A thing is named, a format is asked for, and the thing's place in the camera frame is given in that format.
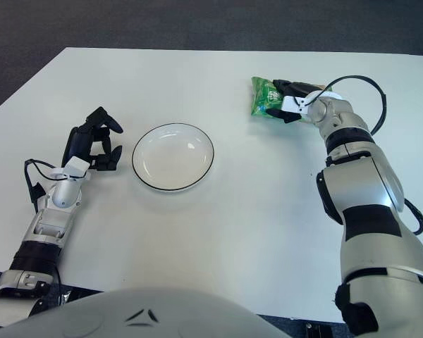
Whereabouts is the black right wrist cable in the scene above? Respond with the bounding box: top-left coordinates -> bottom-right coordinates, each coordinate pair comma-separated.
326,74 -> 389,137

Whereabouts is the grey robot torso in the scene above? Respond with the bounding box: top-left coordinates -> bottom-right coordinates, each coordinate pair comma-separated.
0,287 -> 290,338

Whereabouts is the white plate black rim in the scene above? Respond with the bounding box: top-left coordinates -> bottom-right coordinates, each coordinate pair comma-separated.
131,123 -> 215,193

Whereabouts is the green snack chips bag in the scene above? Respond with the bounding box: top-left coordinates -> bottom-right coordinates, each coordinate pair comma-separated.
250,76 -> 325,123

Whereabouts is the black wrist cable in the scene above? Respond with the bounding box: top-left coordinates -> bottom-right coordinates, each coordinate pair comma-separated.
23,158 -> 63,212
326,74 -> 389,137

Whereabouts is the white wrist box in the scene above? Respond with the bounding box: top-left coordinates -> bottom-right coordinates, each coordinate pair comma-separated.
51,157 -> 92,182
281,94 -> 314,115

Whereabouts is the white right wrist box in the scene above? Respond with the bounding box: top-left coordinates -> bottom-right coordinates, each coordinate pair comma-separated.
281,94 -> 314,115

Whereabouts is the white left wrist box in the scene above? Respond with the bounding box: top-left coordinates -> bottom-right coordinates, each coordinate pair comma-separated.
51,157 -> 92,182

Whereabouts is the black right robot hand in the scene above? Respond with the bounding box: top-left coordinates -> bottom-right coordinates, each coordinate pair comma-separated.
266,79 -> 321,124

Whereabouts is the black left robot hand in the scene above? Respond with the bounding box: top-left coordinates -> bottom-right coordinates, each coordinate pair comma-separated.
61,106 -> 124,173

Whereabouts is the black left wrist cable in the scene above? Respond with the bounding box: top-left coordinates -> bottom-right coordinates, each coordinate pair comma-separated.
23,158 -> 63,212

